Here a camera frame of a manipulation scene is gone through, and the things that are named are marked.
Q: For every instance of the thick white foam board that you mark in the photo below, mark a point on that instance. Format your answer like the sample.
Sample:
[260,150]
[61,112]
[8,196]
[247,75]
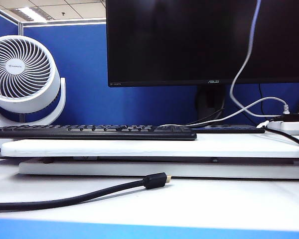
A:
[139,147]

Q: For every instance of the black computer keyboard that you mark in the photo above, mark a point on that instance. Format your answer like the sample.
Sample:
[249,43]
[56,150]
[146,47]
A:
[89,135]

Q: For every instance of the black monitor stand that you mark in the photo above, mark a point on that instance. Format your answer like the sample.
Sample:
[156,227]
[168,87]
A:
[209,99]

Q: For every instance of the dark mouse pad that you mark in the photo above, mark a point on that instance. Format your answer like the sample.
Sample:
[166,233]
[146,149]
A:
[226,129]

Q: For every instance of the black computer monitor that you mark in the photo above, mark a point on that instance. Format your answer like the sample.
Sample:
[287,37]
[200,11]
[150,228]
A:
[177,42]

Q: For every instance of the white power strip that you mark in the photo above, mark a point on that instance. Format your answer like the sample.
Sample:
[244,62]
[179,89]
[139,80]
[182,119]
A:
[289,127]

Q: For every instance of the black power plug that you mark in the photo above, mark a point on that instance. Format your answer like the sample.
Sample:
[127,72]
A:
[292,117]

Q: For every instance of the white round desk fan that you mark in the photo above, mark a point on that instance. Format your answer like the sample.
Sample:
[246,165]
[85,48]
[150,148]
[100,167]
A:
[15,66]

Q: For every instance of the ceiling light panel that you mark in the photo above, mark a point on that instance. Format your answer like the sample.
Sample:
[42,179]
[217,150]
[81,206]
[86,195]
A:
[30,13]

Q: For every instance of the silver partition frame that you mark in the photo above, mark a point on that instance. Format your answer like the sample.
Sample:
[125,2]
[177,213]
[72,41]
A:
[20,28]

